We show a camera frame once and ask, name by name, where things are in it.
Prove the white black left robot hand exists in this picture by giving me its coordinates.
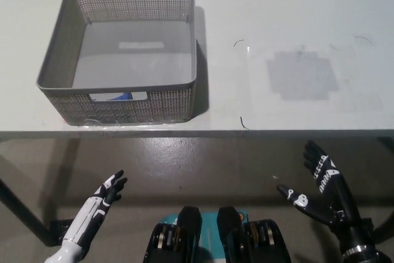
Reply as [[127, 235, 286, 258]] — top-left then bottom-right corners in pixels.
[[62, 169, 128, 250]]

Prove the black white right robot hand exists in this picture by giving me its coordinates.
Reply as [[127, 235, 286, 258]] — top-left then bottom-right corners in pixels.
[[276, 140, 363, 237]]

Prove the blue rook chess piece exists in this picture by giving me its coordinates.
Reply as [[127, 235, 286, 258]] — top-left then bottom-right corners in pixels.
[[93, 91, 135, 102]]

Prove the black metal table leg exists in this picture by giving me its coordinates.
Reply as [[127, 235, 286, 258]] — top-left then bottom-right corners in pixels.
[[360, 136, 394, 244], [0, 179, 74, 247]]

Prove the black teal robot body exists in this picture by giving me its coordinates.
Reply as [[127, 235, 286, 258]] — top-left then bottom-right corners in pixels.
[[143, 206, 292, 263]]

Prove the grey perforated plastic basket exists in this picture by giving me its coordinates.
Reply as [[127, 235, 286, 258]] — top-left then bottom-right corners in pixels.
[[36, 0, 198, 127]]

